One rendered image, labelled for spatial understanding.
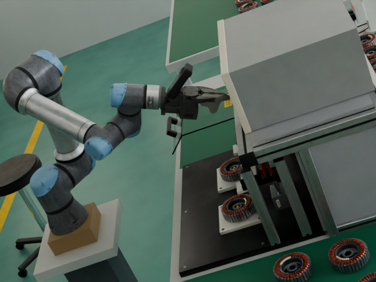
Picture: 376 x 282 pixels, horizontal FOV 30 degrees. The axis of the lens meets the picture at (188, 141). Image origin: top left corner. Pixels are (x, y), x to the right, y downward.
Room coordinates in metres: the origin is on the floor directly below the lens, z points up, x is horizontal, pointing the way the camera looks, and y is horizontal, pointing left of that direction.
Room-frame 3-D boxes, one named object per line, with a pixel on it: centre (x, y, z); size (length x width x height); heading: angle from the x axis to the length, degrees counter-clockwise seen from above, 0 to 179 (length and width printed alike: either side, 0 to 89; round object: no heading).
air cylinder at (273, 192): (1.91, -0.20, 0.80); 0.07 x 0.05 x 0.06; 168
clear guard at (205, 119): (2.17, -0.12, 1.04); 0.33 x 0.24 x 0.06; 78
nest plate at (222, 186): (2.18, -0.11, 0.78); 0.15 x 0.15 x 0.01; 78
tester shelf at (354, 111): (1.99, -0.40, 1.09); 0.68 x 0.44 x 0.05; 168
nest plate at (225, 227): (1.94, -0.06, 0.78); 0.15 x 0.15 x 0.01; 78
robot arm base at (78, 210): (2.30, 0.53, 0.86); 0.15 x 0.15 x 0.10
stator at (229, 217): (1.94, -0.06, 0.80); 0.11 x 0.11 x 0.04
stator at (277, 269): (1.59, -0.12, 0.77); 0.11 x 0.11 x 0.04
